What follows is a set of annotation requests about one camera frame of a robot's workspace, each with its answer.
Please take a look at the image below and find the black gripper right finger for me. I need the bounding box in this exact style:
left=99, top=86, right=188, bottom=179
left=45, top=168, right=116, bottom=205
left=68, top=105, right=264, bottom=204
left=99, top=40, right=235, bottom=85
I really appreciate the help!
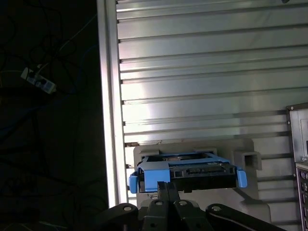
left=168, top=182, right=287, bottom=231

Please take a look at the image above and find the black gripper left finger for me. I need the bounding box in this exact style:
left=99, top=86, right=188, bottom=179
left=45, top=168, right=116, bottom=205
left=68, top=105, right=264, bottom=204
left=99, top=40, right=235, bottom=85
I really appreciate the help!
left=92, top=181, right=172, bottom=231

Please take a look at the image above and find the hard disk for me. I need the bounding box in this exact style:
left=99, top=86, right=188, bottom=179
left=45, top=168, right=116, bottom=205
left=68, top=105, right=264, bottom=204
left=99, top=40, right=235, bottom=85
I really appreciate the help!
left=128, top=151, right=248, bottom=194

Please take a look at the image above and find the grey plastic parts rack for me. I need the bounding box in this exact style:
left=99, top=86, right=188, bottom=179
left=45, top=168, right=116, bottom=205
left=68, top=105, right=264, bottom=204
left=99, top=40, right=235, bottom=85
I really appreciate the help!
left=133, top=138, right=271, bottom=231

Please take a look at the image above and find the black open PC case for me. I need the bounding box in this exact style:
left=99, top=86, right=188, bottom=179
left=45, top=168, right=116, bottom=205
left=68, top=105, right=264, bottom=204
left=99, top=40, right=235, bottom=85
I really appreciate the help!
left=285, top=103, right=308, bottom=231

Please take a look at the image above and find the white power strip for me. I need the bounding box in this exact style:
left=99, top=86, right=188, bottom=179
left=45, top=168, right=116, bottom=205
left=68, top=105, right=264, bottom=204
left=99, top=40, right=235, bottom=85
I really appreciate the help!
left=20, top=67, right=57, bottom=94

